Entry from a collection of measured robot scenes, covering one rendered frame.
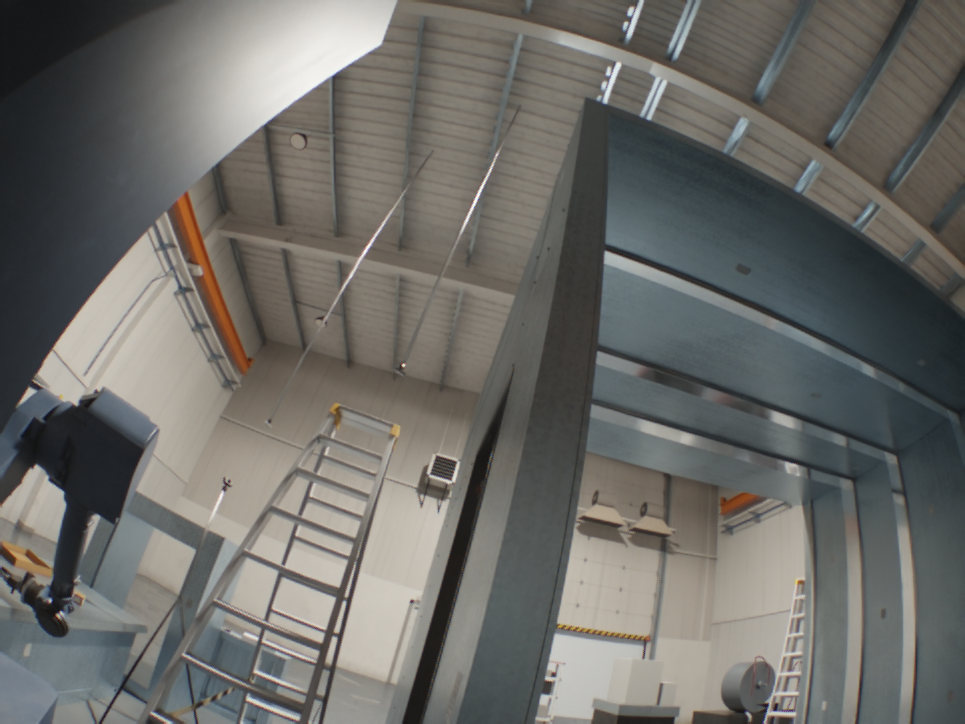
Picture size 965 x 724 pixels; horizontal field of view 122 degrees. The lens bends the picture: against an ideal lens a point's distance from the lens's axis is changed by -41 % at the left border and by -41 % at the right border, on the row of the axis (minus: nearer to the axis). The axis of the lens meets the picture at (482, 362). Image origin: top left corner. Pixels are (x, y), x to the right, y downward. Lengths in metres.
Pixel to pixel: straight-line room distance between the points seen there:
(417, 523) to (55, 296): 11.39
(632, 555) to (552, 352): 12.21
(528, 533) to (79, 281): 0.59
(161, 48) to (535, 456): 0.65
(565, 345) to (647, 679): 5.42
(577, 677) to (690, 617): 3.67
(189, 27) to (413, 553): 11.32
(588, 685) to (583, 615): 1.93
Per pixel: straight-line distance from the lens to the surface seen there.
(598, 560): 12.44
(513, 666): 0.63
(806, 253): 2.29
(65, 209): 0.31
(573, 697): 12.35
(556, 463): 0.70
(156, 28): 0.31
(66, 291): 0.34
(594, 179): 1.30
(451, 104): 7.55
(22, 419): 1.59
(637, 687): 5.93
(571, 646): 12.21
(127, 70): 0.31
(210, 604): 1.64
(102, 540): 4.30
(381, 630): 11.26
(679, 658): 13.55
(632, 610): 12.72
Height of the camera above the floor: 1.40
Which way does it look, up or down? 35 degrees up
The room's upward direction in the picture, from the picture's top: 16 degrees clockwise
